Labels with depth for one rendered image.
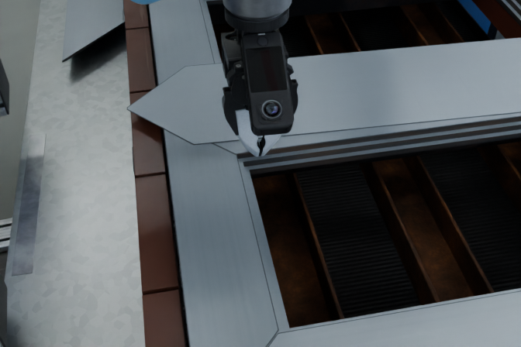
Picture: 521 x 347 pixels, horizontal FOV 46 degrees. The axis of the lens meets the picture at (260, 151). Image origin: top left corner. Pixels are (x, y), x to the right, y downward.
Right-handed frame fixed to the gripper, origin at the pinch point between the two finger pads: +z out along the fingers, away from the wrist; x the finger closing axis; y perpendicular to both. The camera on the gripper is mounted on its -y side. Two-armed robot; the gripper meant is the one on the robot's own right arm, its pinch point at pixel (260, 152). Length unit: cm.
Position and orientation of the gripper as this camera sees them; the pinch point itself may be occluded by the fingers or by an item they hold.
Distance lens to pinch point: 79.5
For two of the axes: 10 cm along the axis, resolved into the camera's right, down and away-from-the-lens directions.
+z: 0.0, 7.3, 6.8
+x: -9.8, 1.3, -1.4
